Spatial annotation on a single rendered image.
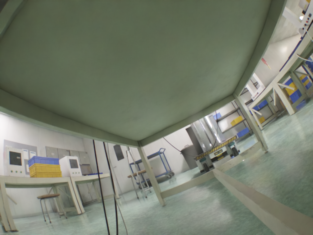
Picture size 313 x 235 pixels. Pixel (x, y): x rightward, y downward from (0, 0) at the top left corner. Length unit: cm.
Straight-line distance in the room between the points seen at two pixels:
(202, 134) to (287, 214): 202
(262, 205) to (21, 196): 426
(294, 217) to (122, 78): 64
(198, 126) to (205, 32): 185
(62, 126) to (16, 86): 27
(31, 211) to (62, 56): 407
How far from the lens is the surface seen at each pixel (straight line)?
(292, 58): 239
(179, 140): 429
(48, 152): 439
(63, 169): 333
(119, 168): 498
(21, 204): 419
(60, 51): 42
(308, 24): 219
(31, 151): 461
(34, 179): 241
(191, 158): 373
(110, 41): 41
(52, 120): 61
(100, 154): 551
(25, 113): 56
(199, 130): 222
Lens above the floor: 37
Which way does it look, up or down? 21 degrees up
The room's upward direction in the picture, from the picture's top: 24 degrees counter-clockwise
